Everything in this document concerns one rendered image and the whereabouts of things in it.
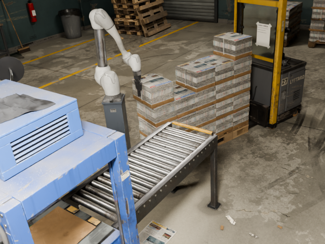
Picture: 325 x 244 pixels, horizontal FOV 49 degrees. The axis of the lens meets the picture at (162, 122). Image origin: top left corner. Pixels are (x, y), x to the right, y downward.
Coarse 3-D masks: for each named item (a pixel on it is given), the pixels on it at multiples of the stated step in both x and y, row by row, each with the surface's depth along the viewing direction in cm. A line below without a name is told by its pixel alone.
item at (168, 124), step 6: (162, 126) 338; (156, 132) 329; (144, 138) 320; (138, 144) 312; (132, 150) 304; (102, 168) 283; (108, 168) 282; (96, 174) 276; (102, 174) 277; (90, 180) 270; (96, 180) 273; (78, 186) 264; (84, 186) 264; (72, 192) 259; (60, 198) 253; (66, 198) 253; (72, 204) 258; (78, 204) 263
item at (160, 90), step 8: (160, 80) 374; (168, 80) 373; (144, 88) 367; (152, 88) 358; (160, 88) 363; (168, 88) 370; (144, 96) 371; (152, 96) 362; (160, 96) 368; (168, 96) 374; (152, 104) 365
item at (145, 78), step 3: (147, 75) 391; (150, 75) 390; (153, 75) 390; (156, 75) 390; (141, 78) 382; (144, 78) 382; (147, 78) 382; (150, 78) 381; (141, 81) 376; (135, 87) 383; (135, 90) 384; (135, 93) 386
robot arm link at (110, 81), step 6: (108, 72) 345; (114, 72) 345; (102, 78) 348; (108, 78) 340; (114, 78) 342; (102, 84) 350; (108, 84) 342; (114, 84) 343; (108, 90) 345; (114, 90) 345
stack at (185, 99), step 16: (176, 96) 392; (192, 96) 395; (208, 96) 410; (224, 96) 425; (144, 112) 390; (160, 112) 375; (176, 112) 389; (208, 112) 418; (224, 112) 435; (144, 128) 403; (176, 128) 397; (208, 128) 428; (224, 128) 446
